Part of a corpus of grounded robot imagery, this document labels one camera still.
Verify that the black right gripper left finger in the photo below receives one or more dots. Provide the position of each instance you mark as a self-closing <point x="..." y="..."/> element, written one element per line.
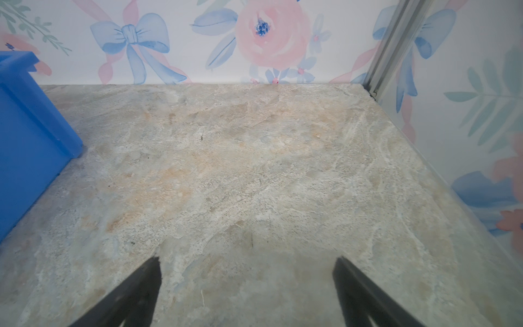
<point x="132" y="303"/>

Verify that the blue plastic bin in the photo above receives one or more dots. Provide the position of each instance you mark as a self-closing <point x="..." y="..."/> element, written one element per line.
<point x="37" y="143"/>

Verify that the right corner aluminium post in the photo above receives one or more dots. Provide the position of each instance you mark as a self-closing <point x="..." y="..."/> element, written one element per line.
<point x="404" y="25"/>

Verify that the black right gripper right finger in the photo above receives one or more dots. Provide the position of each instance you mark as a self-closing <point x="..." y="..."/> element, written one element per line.
<point x="363" y="303"/>

